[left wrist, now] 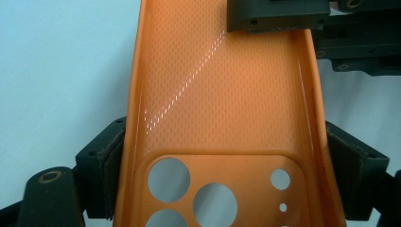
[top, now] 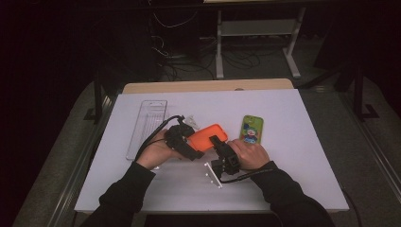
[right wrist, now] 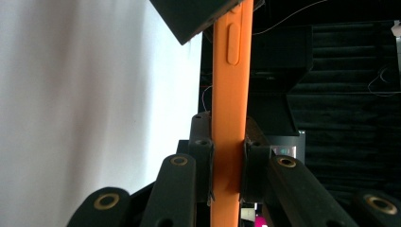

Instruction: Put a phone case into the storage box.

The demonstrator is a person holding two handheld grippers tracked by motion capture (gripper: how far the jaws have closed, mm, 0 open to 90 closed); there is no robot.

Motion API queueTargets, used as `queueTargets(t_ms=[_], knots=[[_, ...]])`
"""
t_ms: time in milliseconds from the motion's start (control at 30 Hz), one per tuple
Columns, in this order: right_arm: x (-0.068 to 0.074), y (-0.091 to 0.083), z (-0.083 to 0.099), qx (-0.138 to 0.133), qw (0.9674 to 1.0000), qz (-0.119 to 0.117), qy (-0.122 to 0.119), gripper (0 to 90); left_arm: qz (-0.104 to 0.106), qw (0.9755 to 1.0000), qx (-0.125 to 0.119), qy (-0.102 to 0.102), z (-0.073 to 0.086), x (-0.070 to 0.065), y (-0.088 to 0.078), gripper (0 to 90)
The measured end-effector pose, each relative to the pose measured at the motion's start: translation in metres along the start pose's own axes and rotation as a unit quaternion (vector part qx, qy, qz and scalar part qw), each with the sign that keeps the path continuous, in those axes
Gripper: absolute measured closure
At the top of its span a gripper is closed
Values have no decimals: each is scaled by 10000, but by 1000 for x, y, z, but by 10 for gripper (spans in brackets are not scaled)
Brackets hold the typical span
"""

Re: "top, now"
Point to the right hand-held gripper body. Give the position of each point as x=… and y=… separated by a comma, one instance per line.
x=228, y=160

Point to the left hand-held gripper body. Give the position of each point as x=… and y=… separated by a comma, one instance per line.
x=176, y=137

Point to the orange box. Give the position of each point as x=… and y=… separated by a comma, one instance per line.
x=206, y=137

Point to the clear plastic rack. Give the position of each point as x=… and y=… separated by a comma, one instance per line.
x=148, y=126

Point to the green snack packet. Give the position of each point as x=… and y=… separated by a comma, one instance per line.
x=251, y=129

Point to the person's right hand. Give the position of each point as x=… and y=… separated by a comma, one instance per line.
x=252, y=156

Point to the person's left hand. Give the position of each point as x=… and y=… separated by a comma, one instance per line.
x=154, y=151

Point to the light wooden table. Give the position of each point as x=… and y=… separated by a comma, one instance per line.
x=205, y=85

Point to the black metal stand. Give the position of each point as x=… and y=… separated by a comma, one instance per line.
x=98, y=94
x=358, y=94

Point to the grey metal rail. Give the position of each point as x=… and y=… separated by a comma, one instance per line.
x=82, y=164
x=375, y=151

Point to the white metal table frame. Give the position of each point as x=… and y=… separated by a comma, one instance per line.
x=257, y=27

